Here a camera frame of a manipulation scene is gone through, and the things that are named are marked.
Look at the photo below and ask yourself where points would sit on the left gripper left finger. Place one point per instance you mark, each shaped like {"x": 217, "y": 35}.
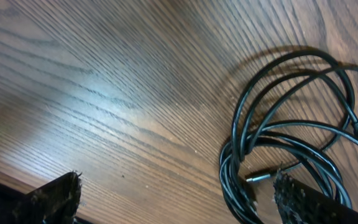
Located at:
{"x": 48, "y": 202}

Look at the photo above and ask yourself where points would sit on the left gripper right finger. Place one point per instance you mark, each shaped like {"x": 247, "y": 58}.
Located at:
{"x": 299, "y": 203}

